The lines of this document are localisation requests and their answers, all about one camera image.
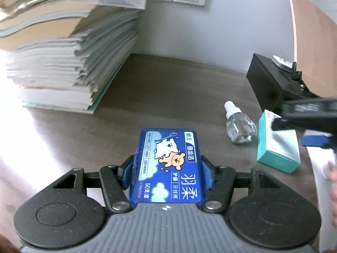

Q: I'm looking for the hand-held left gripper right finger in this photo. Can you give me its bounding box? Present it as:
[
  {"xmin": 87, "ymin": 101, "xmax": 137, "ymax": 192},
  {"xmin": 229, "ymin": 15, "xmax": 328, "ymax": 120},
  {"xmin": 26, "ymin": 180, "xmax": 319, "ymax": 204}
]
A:
[{"xmin": 201, "ymin": 155, "xmax": 279, "ymax": 214}]

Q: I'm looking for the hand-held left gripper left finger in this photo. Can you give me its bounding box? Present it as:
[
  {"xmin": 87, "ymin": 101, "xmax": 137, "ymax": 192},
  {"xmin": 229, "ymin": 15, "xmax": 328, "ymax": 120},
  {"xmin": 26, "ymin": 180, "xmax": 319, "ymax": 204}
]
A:
[{"xmin": 53, "ymin": 155, "xmax": 135, "ymax": 214}]

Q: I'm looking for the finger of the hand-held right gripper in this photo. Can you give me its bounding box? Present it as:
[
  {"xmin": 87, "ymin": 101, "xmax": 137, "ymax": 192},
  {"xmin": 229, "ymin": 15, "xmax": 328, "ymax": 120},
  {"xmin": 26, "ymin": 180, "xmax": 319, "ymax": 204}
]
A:
[
  {"xmin": 272, "ymin": 97, "xmax": 337, "ymax": 133},
  {"xmin": 301, "ymin": 134, "xmax": 337, "ymax": 149}
]

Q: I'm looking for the orange and white box lid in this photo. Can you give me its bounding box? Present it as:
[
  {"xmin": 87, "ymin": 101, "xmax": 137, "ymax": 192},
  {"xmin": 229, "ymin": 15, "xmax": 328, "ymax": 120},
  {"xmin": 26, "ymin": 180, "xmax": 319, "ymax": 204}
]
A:
[{"xmin": 305, "ymin": 145, "xmax": 337, "ymax": 232}]

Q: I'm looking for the teal and white box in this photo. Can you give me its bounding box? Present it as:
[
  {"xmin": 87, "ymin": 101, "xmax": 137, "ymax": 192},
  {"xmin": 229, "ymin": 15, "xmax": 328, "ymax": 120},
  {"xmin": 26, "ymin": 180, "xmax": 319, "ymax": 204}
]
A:
[{"xmin": 257, "ymin": 109, "xmax": 301, "ymax": 174}]

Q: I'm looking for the blue floss pick box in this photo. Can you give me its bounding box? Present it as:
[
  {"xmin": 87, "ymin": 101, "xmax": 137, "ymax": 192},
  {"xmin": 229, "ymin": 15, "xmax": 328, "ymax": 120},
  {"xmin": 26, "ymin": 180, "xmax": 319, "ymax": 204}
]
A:
[{"xmin": 129, "ymin": 128, "xmax": 206, "ymax": 209}]

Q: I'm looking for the person's right hand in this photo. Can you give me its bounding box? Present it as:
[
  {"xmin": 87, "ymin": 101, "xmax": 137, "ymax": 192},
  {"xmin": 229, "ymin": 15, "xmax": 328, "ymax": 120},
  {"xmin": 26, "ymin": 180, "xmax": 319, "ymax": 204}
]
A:
[{"xmin": 329, "ymin": 167, "xmax": 337, "ymax": 217}]

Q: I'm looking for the black monitor riser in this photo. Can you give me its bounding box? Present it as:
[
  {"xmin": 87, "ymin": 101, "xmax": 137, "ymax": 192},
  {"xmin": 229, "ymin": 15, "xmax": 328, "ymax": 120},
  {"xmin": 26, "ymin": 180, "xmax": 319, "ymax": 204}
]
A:
[{"xmin": 246, "ymin": 53, "xmax": 323, "ymax": 114}]

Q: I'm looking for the metal board clip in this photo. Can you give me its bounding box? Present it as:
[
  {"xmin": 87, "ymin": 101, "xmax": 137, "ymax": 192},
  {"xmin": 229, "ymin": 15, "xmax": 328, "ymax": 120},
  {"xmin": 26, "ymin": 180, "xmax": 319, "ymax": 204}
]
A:
[{"xmin": 272, "ymin": 55, "xmax": 303, "ymax": 85}]

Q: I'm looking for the clear liquid refill bottle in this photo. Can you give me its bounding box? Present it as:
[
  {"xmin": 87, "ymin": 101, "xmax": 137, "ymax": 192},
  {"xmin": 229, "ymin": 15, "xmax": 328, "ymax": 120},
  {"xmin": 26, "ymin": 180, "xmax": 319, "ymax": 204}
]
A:
[{"xmin": 224, "ymin": 101, "xmax": 258, "ymax": 144}]

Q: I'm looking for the brown wooden board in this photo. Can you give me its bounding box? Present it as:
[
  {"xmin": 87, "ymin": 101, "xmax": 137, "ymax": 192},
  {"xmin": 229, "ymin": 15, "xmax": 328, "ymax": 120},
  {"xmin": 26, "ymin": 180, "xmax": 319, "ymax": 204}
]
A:
[{"xmin": 288, "ymin": 0, "xmax": 337, "ymax": 98}]

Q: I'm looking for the stack of papers and books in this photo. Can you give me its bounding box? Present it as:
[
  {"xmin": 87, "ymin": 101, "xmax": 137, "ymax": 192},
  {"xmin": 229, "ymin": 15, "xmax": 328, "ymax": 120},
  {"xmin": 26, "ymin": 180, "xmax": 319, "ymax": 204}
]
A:
[{"xmin": 0, "ymin": 0, "xmax": 148, "ymax": 115}]

